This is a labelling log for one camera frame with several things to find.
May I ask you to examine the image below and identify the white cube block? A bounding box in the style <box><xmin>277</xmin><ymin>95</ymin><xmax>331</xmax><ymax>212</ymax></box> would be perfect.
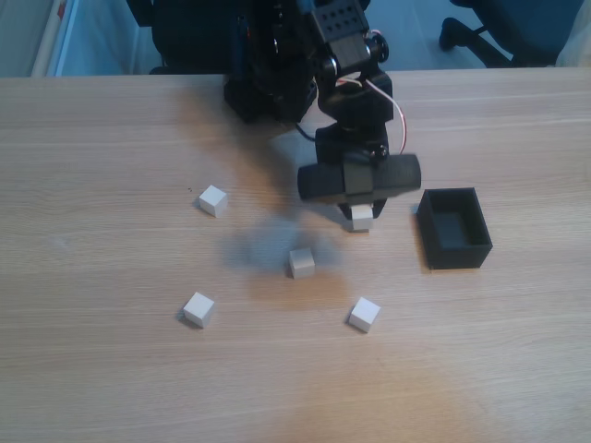
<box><xmin>199</xmin><ymin>185</ymin><xmax>229</xmax><ymax>218</ymax></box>
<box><xmin>288</xmin><ymin>247</ymin><xmax>316</xmax><ymax>280</ymax></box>
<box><xmin>183</xmin><ymin>291</ymin><xmax>216</xmax><ymax>329</ymax></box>
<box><xmin>348</xmin><ymin>296</ymin><xmax>382</xmax><ymax>333</ymax></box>
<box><xmin>344</xmin><ymin>205</ymin><xmax>374</xmax><ymax>233</ymax></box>

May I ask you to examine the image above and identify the black open box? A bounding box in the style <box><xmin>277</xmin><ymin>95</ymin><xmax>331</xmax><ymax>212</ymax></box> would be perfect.
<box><xmin>417</xmin><ymin>186</ymin><xmax>494</xmax><ymax>271</ymax></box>

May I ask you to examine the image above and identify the blue office chair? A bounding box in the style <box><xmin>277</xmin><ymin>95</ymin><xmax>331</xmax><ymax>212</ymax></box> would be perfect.
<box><xmin>438</xmin><ymin>0</ymin><xmax>578</xmax><ymax>68</ymax></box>

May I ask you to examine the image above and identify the white board with red mark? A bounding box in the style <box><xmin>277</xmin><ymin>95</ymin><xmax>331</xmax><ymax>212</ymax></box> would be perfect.
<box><xmin>30</xmin><ymin>0</ymin><xmax>79</xmax><ymax>78</ymax></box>

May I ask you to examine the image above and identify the black oval camera box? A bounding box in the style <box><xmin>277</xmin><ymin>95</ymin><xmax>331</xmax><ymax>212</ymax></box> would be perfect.
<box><xmin>296</xmin><ymin>154</ymin><xmax>422</xmax><ymax>202</ymax></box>

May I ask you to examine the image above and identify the white red servo cable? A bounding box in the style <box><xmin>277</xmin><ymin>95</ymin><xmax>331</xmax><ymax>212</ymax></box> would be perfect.
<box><xmin>336</xmin><ymin>78</ymin><xmax>410</xmax><ymax>156</ymax></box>

